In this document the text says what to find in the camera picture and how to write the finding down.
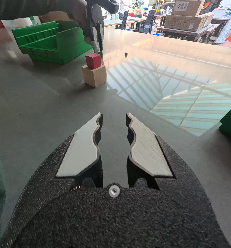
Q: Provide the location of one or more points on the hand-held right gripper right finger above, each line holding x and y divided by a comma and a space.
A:
150, 155

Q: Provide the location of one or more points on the black office chair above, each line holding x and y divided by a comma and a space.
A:
124, 19
146, 21

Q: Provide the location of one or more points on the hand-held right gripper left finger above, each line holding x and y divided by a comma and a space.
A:
80, 155

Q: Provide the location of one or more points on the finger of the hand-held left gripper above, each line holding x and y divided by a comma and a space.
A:
102, 33
95, 38

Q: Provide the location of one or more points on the green plastic bin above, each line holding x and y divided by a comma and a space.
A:
230, 124
55, 42

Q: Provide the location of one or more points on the large plain wooden cube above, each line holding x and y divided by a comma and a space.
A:
94, 77

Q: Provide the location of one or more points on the scribbled cardboard box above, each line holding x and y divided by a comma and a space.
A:
185, 22

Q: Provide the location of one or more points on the plain brown cardboard box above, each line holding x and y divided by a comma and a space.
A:
55, 16

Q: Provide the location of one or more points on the person's left forearm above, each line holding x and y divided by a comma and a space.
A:
30, 7

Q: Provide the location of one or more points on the green wooden cube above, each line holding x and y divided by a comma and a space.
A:
100, 54

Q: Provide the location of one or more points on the person's left hand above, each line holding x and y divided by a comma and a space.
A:
78, 15

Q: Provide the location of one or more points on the red wooden cube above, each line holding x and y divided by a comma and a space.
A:
93, 61

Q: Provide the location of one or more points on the wooden-top work table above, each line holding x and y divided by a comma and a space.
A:
185, 33

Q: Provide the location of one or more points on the labelled cardboard box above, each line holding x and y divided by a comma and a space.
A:
187, 7

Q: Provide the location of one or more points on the grey office desk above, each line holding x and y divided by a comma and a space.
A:
131, 20

